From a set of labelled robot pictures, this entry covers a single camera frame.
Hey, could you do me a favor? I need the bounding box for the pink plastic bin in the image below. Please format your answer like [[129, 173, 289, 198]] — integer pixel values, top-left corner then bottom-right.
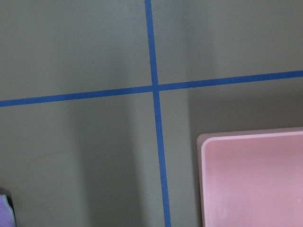
[[196, 127, 303, 227]]

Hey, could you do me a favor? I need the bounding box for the purple cloth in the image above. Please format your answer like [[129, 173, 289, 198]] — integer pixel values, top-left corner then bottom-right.
[[0, 194, 16, 227]]

